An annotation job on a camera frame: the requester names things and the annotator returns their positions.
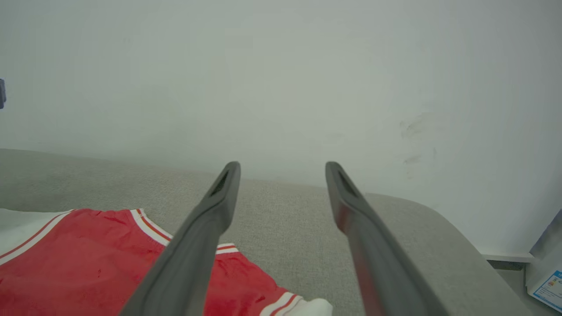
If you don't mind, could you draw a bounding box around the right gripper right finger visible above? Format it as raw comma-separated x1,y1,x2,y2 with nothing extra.
325,162,448,316

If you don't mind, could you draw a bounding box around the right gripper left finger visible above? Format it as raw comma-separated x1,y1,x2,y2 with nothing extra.
119,161,241,316

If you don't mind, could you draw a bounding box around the red and white jersey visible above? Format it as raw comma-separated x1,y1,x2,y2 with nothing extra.
0,208,333,316

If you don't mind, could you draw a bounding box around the grey fabric sofa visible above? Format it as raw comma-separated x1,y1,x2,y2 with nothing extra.
0,148,534,316

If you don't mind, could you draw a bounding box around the white baseboard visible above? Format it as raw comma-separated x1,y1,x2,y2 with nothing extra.
481,251,535,264

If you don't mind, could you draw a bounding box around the white box with blue label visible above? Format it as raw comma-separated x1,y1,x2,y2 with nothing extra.
526,210,562,313

